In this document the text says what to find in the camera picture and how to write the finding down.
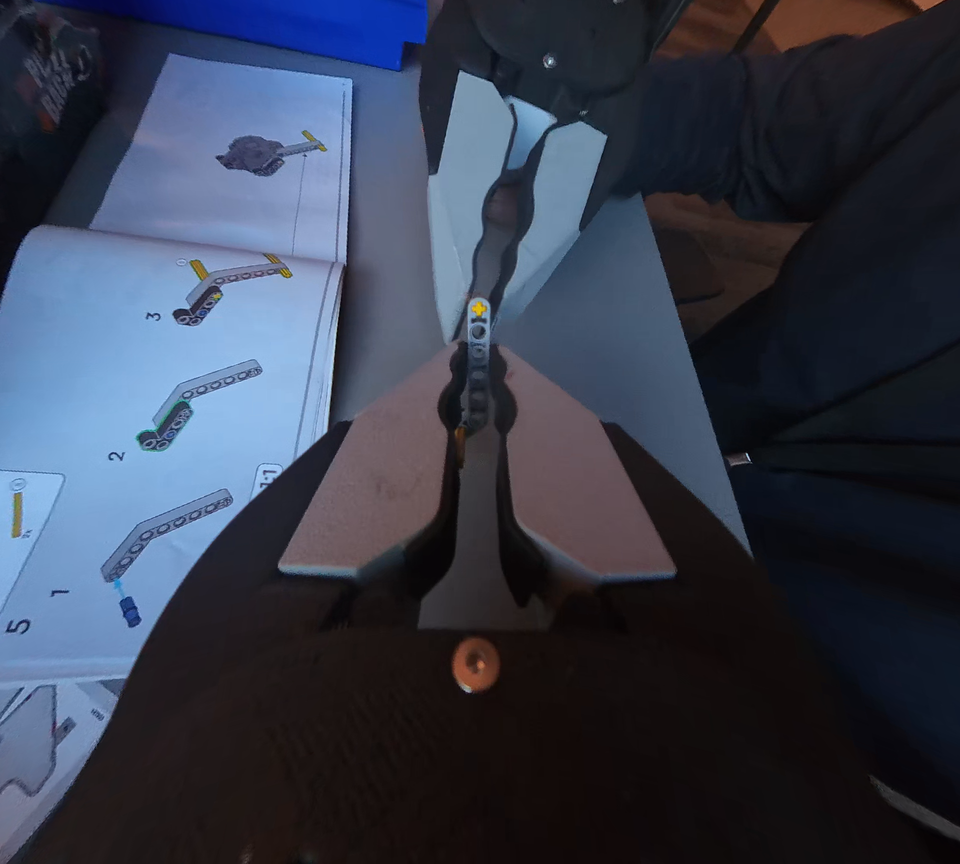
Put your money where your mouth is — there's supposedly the person's dark clothing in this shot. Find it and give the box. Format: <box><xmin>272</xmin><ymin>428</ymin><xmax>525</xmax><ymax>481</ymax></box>
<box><xmin>688</xmin><ymin>122</ymin><xmax>960</xmax><ymax>835</ymax></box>

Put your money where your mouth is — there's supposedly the person's right forearm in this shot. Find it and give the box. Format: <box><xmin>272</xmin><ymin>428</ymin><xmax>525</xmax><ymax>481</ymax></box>
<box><xmin>600</xmin><ymin>0</ymin><xmax>960</xmax><ymax>229</ymax></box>

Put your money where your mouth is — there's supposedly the black lego set box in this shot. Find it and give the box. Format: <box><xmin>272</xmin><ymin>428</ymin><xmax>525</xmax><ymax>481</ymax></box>
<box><xmin>0</xmin><ymin>0</ymin><xmax>108</xmax><ymax>164</ymax></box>

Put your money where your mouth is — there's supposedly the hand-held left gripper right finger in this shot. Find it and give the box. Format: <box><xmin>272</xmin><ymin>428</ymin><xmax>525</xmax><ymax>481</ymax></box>
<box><xmin>493</xmin><ymin>345</ymin><xmax>678</xmax><ymax>582</ymax></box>

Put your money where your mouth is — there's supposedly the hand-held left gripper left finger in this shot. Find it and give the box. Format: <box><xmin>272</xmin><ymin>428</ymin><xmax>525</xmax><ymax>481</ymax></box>
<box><xmin>277</xmin><ymin>343</ymin><xmax>460</xmax><ymax>580</ymax></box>

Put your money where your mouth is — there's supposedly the lego instruction booklet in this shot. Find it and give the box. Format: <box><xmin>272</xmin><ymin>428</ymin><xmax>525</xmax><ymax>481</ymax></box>
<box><xmin>0</xmin><ymin>52</ymin><xmax>354</xmax><ymax>816</ymax></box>

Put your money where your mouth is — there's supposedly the grey angled lego beam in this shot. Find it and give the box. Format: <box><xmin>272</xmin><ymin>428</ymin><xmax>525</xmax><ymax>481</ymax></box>
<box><xmin>462</xmin><ymin>295</ymin><xmax>494</xmax><ymax>432</ymax></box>

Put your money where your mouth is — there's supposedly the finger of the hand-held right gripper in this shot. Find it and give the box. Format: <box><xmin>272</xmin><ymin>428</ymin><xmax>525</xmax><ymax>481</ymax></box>
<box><xmin>427</xmin><ymin>69</ymin><xmax>520</xmax><ymax>345</ymax></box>
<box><xmin>489</xmin><ymin>120</ymin><xmax>610</xmax><ymax>327</ymax></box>

